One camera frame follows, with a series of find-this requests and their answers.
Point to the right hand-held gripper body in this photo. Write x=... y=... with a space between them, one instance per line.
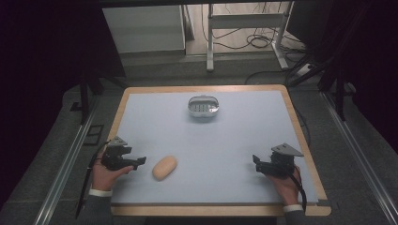
x=280 y=165

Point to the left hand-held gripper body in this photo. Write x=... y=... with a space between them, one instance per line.
x=114 y=157

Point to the bread roll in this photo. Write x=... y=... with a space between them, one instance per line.
x=164 y=168

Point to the grey soap dish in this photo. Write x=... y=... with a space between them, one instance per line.
x=203 y=107

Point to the person's left hand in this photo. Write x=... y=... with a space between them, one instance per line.
x=104 y=178

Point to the person's right hand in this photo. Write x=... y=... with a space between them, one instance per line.
x=289 y=189

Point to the light blue table mat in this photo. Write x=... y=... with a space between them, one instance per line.
x=212 y=146

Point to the black tripod stand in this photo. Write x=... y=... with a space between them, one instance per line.
x=84 y=93
x=339 y=90

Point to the white power strip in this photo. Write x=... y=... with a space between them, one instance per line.
x=304 y=70

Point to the white metal stand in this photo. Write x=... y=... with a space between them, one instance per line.
x=210 y=43

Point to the white cabinet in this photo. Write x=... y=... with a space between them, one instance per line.
x=144 y=28

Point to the aluminium rail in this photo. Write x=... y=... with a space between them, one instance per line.
x=359 y=156
x=67 y=168

